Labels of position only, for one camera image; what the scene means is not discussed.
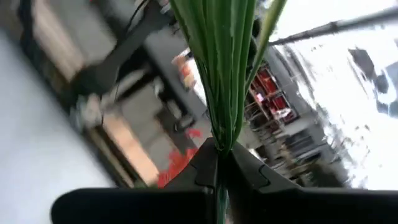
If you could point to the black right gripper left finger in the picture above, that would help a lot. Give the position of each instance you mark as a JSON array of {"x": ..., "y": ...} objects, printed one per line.
[{"x": 140, "y": 205}]

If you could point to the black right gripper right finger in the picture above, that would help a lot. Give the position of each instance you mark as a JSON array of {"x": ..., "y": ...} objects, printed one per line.
[{"x": 295, "y": 207}]

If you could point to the red small-blossom flower bunch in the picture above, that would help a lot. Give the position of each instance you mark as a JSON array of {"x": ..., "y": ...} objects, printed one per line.
[
  {"x": 177, "y": 166},
  {"x": 220, "y": 62}
]

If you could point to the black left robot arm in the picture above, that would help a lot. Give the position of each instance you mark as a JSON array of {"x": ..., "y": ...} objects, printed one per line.
[{"x": 124, "y": 53}]

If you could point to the red storage shelf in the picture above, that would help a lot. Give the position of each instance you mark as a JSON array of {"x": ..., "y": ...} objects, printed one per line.
[{"x": 270, "y": 93}]

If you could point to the black aluminium table frame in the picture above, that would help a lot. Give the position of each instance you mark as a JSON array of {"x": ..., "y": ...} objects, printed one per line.
[{"x": 66, "y": 96}]

